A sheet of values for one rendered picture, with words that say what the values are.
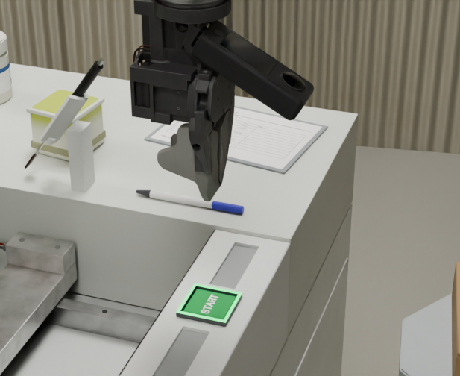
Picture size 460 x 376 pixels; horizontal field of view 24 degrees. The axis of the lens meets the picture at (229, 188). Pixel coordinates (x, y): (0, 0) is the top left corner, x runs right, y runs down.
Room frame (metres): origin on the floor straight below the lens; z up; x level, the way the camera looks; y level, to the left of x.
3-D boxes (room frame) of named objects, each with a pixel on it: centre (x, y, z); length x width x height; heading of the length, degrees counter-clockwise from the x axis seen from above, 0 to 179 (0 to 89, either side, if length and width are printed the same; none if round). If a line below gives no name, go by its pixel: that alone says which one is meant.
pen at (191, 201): (1.15, 0.05, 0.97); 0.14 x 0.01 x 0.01; 71
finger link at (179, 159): (0.93, 0.04, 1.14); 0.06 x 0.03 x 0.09; 71
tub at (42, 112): (1.29, 0.22, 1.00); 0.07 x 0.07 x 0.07; 63
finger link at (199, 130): (0.92, 0.02, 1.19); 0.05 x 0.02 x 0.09; 161
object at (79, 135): (1.20, 0.20, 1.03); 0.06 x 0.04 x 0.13; 71
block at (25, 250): (1.14, 0.24, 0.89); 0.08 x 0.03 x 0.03; 71
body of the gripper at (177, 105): (0.95, 0.04, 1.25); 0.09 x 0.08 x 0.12; 71
